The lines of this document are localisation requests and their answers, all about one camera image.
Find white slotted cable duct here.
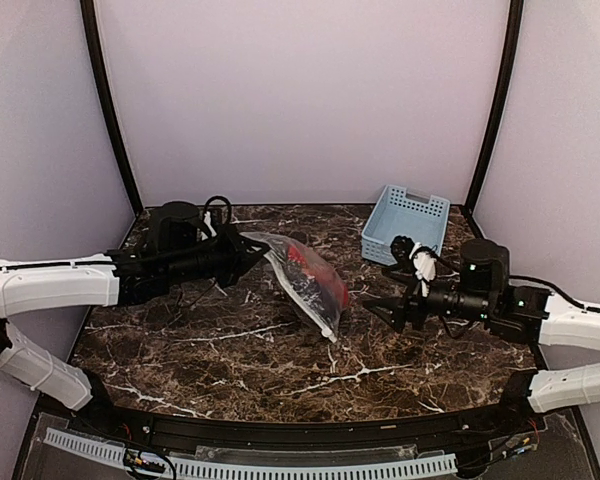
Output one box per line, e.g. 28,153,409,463
43,427,458,480

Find light blue perforated basket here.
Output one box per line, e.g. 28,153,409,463
361,185,450,266

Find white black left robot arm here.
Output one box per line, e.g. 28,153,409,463
0,201,269,436

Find white bag zip slider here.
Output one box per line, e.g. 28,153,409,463
321,329,337,343

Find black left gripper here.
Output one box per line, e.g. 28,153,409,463
164,222,270,287

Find black corner frame post left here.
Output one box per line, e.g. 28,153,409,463
79,0,144,217

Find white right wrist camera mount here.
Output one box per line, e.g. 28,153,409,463
409,242,436,297

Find clear zip top bag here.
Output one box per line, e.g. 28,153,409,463
242,232,347,341

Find red fake tomato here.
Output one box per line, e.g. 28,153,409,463
287,241,349,310

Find black corner frame post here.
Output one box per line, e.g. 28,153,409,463
464,0,524,216
79,0,144,217

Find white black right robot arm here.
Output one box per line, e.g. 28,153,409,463
363,236,600,434

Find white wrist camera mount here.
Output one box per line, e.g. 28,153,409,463
409,242,436,297
201,210,221,240

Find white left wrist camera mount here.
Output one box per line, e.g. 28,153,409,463
201,210,221,240

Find black front mounting rail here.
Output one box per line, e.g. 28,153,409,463
89,405,533,452

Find black corner frame post right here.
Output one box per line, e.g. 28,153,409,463
464,0,524,216

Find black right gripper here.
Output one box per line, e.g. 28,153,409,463
363,261,494,332

